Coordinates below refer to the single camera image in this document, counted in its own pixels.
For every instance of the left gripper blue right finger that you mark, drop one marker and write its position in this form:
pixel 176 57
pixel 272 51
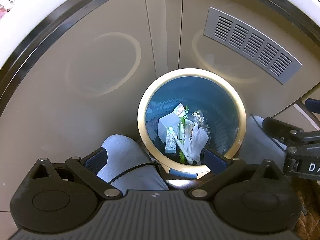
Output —
pixel 224 171

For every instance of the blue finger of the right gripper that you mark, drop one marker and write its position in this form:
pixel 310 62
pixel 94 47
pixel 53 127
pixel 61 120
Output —
pixel 313 105
pixel 281 132

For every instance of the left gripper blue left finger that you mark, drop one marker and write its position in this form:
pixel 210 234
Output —
pixel 85 170

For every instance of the white paper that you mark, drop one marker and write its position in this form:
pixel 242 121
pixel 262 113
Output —
pixel 195 139

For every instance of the light blue floral box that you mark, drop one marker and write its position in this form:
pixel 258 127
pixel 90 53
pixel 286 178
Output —
pixel 170 143

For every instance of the translucent plastic box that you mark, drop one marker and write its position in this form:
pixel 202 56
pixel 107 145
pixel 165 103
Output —
pixel 169 120

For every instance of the white toothbrush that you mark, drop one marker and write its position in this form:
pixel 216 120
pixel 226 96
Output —
pixel 180 145

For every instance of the clear plastic bag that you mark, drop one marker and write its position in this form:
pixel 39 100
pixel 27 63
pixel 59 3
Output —
pixel 198 118

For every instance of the blue trash bin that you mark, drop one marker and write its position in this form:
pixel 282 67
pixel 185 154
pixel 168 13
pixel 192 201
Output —
pixel 196 89

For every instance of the light blue slipper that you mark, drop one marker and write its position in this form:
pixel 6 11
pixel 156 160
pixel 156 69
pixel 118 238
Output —
pixel 257 146
pixel 129 166

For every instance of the cabinet vent grille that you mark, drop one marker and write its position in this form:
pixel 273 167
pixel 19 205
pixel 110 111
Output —
pixel 251 44

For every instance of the plastic bag with meat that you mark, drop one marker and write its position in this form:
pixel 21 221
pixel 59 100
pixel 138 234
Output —
pixel 4 9

